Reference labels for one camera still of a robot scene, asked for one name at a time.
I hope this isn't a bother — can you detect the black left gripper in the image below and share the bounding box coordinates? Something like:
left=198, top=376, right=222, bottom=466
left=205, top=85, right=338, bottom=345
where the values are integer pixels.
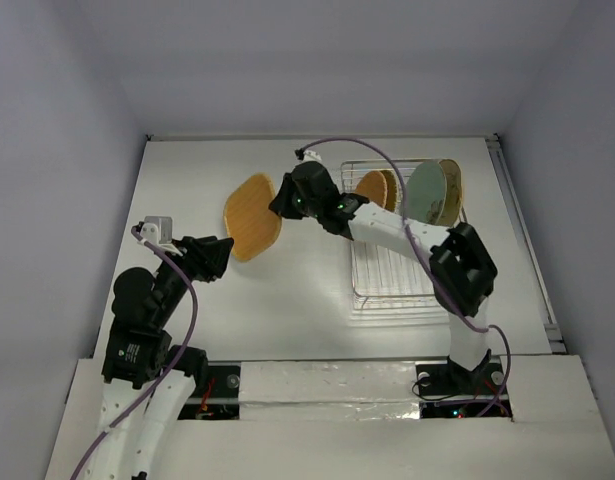
left=153, top=232, right=233, bottom=323

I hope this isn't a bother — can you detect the large orange woven plate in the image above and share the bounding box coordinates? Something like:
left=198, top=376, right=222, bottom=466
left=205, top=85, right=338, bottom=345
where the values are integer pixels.
left=223, top=173, right=282, bottom=263

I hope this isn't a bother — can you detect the small orange woven plate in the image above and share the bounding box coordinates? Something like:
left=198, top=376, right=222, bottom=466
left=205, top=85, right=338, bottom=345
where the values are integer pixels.
left=354, top=170, right=388, bottom=208

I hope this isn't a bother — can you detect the green rimmed woven plate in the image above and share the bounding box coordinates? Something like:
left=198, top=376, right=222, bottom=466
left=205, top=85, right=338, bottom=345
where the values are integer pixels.
left=380, top=169, right=399, bottom=212

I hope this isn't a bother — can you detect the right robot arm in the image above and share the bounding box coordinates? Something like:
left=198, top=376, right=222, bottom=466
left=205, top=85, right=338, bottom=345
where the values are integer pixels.
left=269, top=161, right=498, bottom=393

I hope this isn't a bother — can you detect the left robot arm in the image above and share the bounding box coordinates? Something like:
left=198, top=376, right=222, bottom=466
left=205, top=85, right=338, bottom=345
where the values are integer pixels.
left=71, top=228, right=234, bottom=479

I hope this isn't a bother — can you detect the teal floral ceramic plate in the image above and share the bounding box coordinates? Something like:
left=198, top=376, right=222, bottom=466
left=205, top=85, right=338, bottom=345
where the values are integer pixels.
left=402, top=160, right=447, bottom=225

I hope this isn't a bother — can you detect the white foam block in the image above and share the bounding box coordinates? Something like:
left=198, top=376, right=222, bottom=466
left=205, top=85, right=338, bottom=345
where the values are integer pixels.
left=238, top=361, right=420, bottom=422

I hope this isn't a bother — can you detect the beige floral ceramic plate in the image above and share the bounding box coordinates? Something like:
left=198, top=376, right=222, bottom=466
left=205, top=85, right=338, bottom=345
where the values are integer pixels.
left=437, top=159, right=464, bottom=227

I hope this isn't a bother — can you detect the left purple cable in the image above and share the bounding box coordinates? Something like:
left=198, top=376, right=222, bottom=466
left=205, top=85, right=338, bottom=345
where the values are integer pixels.
left=69, top=224, right=199, bottom=480

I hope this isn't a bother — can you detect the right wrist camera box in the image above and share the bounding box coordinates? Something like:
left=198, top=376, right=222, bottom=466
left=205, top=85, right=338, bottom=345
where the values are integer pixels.
left=294, top=148, right=322, bottom=163

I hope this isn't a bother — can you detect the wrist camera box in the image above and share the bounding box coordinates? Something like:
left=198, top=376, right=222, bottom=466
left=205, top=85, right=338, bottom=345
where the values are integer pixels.
left=138, top=215, right=173, bottom=248
left=294, top=148, right=322, bottom=163

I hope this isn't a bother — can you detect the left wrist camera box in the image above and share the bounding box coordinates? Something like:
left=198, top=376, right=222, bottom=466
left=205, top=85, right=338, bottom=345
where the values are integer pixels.
left=138, top=215, right=173, bottom=248

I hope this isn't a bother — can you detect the metal wire dish rack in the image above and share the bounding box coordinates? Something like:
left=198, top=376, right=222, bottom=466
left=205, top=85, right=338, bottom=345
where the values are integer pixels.
left=340, top=160, right=467, bottom=311

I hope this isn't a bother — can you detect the aluminium rail right side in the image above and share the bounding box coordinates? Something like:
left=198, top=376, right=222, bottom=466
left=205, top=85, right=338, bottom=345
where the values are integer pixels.
left=485, top=135, right=568, bottom=355

